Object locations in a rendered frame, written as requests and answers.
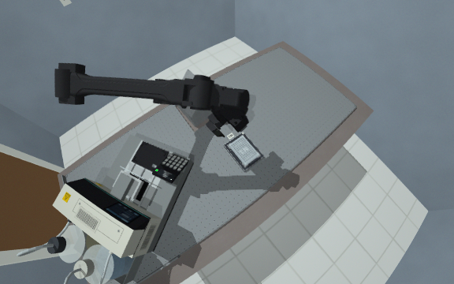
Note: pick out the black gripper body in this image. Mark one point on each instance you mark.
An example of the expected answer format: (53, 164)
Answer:
(213, 124)

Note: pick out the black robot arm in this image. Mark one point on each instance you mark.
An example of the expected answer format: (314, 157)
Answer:
(70, 78)

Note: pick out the white multi-well plate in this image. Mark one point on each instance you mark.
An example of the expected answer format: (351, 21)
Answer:
(243, 150)

